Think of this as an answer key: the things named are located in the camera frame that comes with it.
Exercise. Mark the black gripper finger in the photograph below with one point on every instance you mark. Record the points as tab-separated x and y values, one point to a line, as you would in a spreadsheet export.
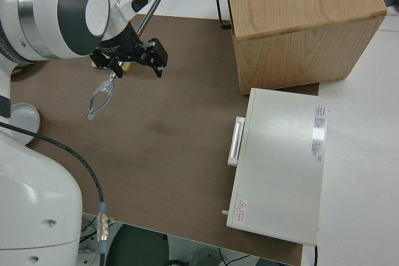
104	62
156	55

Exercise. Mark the metal reacher grabber stick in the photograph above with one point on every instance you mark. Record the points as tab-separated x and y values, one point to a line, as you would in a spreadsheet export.
156	1

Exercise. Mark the small flat wooden board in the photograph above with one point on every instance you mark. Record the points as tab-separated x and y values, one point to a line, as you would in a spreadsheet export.
126	66

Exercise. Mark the brown table mat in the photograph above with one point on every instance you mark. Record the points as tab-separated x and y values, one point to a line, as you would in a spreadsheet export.
156	160

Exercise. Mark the dark round stool seat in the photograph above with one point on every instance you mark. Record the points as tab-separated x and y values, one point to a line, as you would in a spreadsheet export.
137	247

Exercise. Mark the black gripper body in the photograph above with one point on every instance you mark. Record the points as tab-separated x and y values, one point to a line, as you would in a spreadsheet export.
120	46

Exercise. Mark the white toaster oven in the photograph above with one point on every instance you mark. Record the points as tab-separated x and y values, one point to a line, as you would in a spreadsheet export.
280	160

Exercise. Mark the gray round plate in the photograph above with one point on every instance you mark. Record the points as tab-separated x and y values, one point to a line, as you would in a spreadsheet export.
25	116

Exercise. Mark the woven brown basket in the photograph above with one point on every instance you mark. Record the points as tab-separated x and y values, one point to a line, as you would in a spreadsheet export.
22	68

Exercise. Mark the light wooden box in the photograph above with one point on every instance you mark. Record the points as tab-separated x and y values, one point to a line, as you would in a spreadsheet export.
296	13

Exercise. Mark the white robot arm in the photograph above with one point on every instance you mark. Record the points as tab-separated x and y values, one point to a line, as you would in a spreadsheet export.
37	200

